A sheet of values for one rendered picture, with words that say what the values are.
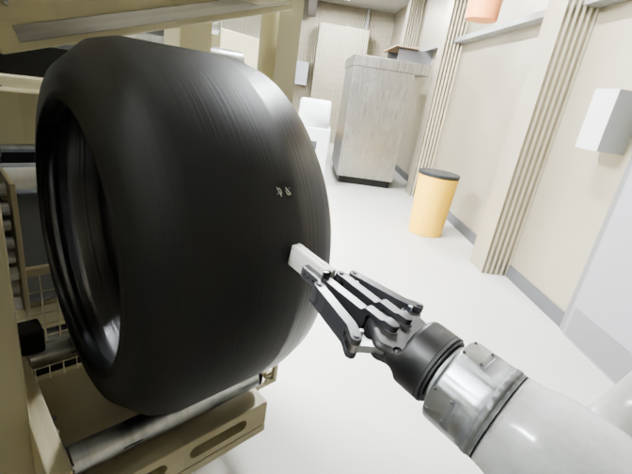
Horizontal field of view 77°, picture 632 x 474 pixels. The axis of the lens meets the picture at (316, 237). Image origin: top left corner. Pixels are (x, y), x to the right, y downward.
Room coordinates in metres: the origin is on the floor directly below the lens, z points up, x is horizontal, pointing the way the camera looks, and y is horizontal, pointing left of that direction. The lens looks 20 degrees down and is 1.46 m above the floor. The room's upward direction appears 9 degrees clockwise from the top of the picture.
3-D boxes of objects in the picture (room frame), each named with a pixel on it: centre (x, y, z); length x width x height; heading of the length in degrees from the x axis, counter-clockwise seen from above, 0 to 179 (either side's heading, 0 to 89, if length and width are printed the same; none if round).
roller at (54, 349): (0.73, 0.40, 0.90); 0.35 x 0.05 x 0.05; 137
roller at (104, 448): (0.53, 0.20, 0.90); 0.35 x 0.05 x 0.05; 137
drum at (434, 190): (4.68, -1.31, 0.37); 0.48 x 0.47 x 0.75; 94
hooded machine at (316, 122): (6.48, 0.31, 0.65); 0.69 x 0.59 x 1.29; 6
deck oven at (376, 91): (7.56, -0.72, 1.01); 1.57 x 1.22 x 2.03; 4
